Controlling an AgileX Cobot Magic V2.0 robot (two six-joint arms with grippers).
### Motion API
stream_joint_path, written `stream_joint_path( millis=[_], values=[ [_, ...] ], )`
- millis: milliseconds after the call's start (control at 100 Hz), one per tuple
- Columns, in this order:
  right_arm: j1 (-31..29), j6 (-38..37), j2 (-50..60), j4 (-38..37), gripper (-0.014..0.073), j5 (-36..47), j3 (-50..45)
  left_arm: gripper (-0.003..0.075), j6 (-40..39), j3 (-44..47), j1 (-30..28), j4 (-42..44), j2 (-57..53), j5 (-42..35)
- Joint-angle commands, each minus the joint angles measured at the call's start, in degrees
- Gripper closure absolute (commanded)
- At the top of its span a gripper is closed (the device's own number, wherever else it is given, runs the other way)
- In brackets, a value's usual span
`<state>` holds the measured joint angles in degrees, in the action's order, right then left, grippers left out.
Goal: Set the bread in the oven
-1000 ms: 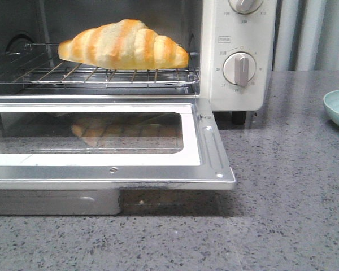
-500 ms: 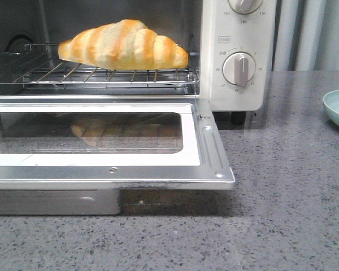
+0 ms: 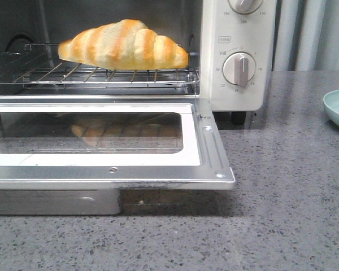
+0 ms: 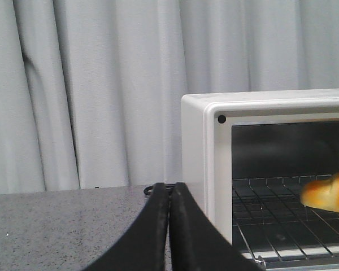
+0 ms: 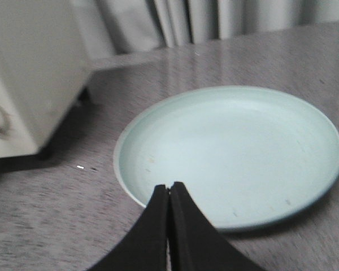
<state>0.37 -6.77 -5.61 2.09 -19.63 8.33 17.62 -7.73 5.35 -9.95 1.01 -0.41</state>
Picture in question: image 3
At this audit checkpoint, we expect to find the glass oven door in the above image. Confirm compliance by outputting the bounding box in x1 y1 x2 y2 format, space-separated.
0 95 235 190

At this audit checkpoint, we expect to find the lower timer knob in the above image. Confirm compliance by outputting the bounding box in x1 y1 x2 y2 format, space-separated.
223 53 256 88

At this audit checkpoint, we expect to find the upper temperature knob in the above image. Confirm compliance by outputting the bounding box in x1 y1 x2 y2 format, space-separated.
228 0 263 15

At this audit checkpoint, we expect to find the silver oven door handle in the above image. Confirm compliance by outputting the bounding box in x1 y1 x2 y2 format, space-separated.
0 189 121 216

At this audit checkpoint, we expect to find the grey curtain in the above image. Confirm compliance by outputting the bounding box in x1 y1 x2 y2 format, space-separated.
272 1 339 71

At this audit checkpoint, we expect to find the white Toshiba toaster oven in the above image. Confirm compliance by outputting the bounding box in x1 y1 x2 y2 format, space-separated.
0 1 276 124

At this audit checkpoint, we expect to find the golden striped bread roll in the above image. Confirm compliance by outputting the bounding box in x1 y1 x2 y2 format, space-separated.
58 19 188 70

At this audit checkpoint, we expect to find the metal wire oven rack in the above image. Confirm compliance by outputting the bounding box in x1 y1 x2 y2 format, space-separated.
0 43 199 89

